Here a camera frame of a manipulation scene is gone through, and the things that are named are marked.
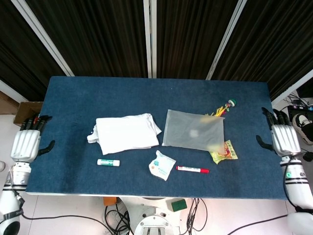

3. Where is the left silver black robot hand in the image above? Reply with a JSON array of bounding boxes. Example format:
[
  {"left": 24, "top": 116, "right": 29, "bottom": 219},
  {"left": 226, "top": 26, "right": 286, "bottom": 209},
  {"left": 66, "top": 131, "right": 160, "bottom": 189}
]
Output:
[{"left": 10, "top": 115, "right": 56, "bottom": 163}]

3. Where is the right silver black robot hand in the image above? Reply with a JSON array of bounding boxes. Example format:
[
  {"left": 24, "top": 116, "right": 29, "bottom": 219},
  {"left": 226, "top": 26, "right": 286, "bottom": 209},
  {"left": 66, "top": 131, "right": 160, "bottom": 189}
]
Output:
[{"left": 255, "top": 107, "right": 302, "bottom": 157}]

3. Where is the translucent plastic zip bag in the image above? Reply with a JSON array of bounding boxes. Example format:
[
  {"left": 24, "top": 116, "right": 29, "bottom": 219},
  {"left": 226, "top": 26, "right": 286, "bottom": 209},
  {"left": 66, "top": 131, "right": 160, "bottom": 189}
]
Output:
[{"left": 161, "top": 109, "right": 225, "bottom": 152}]

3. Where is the white t-shirt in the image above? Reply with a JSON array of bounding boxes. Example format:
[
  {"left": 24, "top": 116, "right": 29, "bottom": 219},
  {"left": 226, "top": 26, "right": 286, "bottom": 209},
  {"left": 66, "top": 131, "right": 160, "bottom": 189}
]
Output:
[{"left": 87, "top": 113, "right": 162, "bottom": 155}]

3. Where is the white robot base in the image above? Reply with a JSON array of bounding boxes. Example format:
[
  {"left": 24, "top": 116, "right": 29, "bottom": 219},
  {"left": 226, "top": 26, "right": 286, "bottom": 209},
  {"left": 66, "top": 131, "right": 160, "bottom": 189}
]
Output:
[{"left": 122, "top": 196, "right": 183, "bottom": 235}]

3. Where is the white black sneaker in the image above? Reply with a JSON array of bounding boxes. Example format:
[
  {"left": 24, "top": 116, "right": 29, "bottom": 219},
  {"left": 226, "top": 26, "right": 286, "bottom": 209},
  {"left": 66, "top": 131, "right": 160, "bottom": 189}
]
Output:
[{"left": 292, "top": 113, "right": 313, "bottom": 144}]

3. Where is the brown cardboard box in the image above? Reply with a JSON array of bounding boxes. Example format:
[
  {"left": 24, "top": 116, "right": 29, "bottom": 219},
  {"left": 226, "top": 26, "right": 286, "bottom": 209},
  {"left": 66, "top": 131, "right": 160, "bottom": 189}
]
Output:
[{"left": 14, "top": 101, "right": 44, "bottom": 127}]

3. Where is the yellow green snack packet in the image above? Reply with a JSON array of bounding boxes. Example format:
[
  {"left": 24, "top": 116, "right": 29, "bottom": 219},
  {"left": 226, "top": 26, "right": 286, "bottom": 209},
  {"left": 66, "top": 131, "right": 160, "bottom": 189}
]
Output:
[{"left": 209, "top": 140, "right": 239, "bottom": 165}]

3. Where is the yellow feather shuttlecock toy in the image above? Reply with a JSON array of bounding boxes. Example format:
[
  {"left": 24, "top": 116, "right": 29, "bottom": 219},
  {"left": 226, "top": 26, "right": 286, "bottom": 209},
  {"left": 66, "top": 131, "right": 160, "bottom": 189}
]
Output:
[{"left": 204, "top": 98, "right": 237, "bottom": 118}]

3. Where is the green white glue stick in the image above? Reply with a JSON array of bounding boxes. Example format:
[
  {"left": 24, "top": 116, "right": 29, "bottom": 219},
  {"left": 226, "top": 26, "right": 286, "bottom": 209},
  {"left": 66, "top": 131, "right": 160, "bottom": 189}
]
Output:
[{"left": 97, "top": 159, "right": 121, "bottom": 166}]

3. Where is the blue fabric table cover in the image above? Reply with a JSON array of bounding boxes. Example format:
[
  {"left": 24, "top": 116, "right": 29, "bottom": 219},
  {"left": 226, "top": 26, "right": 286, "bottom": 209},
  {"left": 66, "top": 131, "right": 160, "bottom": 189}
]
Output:
[{"left": 25, "top": 75, "right": 289, "bottom": 201}]

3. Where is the dark pleated curtain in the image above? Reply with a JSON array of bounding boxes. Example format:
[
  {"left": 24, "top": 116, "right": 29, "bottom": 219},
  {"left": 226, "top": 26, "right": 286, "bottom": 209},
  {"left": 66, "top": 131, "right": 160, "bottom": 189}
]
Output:
[
  {"left": 211, "top": 0, "right": 313, "bottom": 100},
  {"left": 0, "top": 0, "right": 67, "bottom": 101},
  {"left": 156, "top": 0, "right": 242, "bottom": 79},
  {"left": 25, "top": 0, "right": 150, "bottom": 78}
]

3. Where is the red white marker pen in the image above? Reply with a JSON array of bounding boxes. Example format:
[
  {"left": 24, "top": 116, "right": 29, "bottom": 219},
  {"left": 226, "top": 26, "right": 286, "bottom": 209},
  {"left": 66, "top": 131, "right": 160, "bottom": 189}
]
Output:
[{"left": 176, "top": 165, "right": 210, "bottom": 174}]

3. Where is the orange box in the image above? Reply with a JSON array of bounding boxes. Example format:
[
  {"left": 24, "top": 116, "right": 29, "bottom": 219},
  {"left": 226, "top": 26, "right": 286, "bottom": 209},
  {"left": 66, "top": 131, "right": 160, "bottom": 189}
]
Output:
[{"left": 102, "top": 196, "right": 117, "bottom": 207}]

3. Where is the green topped white block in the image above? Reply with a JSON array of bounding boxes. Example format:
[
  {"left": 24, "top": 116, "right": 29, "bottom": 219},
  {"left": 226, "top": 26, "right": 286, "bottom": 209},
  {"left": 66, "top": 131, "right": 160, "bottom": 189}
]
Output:
[{"left": 165, "top": 198, "right": 188, "bottom": 212}]

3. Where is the small white printed packet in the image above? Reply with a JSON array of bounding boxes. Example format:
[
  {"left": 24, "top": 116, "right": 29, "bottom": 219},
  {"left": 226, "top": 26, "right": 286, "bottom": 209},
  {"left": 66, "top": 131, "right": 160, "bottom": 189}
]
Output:
[{"left": 148, "top": 150, "right": 177, "bottom": 182}]

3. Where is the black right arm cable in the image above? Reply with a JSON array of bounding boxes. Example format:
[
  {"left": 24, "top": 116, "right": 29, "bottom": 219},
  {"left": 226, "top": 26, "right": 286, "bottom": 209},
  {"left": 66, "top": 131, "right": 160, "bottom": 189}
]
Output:
[{"left": 282, "top": 158, "right": 303, "bottom": 212}]

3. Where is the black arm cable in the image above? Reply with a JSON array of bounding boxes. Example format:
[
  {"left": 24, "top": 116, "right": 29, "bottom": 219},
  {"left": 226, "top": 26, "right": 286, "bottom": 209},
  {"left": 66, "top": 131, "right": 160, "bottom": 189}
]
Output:
[
  {"left": 8, "top": 167, "right": 26, "bottom": 217},
  {"left": 282, "top": 158, "right": 303, "bottom": 212}
]

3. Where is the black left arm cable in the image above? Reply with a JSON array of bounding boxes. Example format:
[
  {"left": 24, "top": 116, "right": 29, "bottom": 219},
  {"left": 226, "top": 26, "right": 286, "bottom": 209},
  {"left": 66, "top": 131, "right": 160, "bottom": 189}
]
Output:
[{"left": 8, "top": 167, "right": 26, "bottom": 217}]

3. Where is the white slanted frame post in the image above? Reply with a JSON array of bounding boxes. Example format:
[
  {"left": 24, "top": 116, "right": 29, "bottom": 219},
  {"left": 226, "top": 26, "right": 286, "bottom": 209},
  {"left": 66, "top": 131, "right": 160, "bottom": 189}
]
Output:
[
  {"left": 205, "top": 0, "right": 247, "bottom": 80},
  {"left": 270, "top": 70, "right": 313, "bottom": 105},
  {"left": 11, "top": 0, "right": 75, "bottom": 77},
  {"left": 0, "top": 79, "right": 24, "bottom": 103}
]

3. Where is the white table frame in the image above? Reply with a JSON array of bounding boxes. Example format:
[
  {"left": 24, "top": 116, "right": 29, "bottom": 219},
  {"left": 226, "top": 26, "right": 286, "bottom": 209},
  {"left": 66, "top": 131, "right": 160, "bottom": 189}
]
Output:
[{"left": 25, "top": 191, "right": 289, "bottom": 202}]

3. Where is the black floor cable bundle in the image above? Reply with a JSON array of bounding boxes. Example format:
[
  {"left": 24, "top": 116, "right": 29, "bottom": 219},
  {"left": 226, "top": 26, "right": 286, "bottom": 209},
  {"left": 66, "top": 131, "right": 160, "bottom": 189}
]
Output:
[{"left": 186, "top": 197, "right": 209, "bottom": 235}]

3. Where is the white upright frame post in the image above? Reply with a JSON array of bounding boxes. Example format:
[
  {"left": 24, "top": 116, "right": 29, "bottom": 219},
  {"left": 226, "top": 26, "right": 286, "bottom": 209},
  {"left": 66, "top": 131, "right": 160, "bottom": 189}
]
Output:
[
  {"left": 143, "top": 0, "right": 153, "bottom": 78},
  {"left": 151, "top": 0, "right": 157, "bottom": 78}
]

